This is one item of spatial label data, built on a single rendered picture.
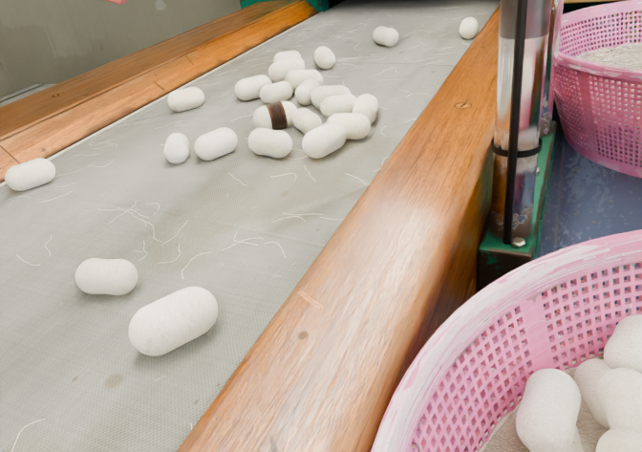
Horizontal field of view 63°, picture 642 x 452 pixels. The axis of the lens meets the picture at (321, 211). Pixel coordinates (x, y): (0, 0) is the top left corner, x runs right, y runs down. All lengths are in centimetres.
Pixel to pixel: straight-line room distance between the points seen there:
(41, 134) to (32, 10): 205
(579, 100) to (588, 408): 30
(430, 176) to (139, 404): 18
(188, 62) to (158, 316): 46
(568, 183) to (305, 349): 33
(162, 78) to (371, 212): 40
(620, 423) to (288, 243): 17
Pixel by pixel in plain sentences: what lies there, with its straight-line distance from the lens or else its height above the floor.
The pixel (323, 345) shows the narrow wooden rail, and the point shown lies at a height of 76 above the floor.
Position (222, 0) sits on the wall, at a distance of 194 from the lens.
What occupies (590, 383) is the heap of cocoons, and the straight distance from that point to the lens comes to 23.
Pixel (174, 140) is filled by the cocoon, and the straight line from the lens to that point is 41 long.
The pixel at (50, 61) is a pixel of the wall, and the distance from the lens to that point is 259.
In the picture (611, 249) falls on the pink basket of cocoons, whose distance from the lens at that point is 23.
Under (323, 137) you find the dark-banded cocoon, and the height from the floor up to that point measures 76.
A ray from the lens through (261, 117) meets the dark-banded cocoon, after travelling 43.
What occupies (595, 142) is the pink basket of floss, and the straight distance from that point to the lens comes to 49.
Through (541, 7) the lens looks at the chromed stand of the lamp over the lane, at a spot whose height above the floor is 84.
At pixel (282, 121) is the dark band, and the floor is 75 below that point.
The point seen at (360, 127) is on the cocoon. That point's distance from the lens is 39.
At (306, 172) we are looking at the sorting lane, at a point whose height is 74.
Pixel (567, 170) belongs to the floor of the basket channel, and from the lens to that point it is 49.
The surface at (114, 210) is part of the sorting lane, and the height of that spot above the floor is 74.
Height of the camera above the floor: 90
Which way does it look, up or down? 30 degrees down
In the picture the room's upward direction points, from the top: 8 degrees counter-clockwise
